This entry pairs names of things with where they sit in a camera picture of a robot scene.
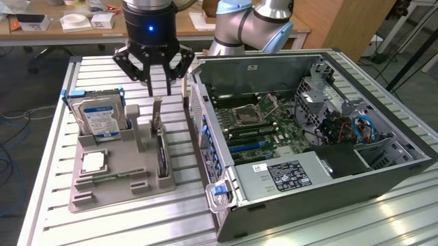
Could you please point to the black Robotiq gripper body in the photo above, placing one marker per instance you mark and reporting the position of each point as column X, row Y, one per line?
column 150, row 28

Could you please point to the black Nvidia graphics card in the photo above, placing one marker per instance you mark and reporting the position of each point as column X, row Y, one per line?
column 164, row 153

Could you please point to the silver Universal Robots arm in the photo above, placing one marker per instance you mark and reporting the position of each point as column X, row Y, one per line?
column 233, row 28

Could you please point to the plain white box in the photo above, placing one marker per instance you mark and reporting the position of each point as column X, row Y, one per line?
column 104, row 21

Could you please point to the white paper envelope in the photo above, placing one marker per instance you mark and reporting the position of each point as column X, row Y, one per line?
column 202, row 23

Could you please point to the white box with round insert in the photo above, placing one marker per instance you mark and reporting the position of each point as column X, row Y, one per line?
column 77, row 23

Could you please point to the wooden desk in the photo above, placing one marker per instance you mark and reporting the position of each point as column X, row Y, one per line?
column 55, row 36

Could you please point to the CPU socket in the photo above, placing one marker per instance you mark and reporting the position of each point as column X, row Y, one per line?
column 248, row 114

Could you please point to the metal socket cover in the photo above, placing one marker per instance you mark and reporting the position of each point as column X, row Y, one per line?
column 270, row 102

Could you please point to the white box with black lid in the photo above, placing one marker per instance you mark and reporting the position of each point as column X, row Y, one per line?
column 33, row 21

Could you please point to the blue expansion slot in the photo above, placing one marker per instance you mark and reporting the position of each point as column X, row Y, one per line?
column 246, row 147

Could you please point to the silver CPU chip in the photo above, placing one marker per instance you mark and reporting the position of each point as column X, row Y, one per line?
column 93, row 162

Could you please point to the metal disk bay cage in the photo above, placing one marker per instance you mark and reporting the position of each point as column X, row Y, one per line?
column 315, row 97

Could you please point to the silver chipset heatsink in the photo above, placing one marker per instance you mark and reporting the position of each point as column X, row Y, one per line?
column 285, row 151

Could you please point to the grey plastic parts rack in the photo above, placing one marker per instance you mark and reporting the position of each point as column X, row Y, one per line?
column 120, row 189

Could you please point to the wooden cabinet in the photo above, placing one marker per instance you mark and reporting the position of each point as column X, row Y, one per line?
column 343, row 25

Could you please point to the blue case latch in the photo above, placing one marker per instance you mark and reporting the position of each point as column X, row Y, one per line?
column 220, row 191

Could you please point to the grey power supply unit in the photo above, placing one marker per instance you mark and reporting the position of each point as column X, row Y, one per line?
column 253, row 184

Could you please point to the black stand pole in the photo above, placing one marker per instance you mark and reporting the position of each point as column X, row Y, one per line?
column 409, row 64

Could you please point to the small metal disk bay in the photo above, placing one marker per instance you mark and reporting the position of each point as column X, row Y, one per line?
column 377, row 153

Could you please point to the black open PC case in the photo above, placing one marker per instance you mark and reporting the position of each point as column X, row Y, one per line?
column 308, row 210

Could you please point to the hard disk with blue bracket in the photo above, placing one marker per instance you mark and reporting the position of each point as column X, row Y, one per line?
column 100, row 118

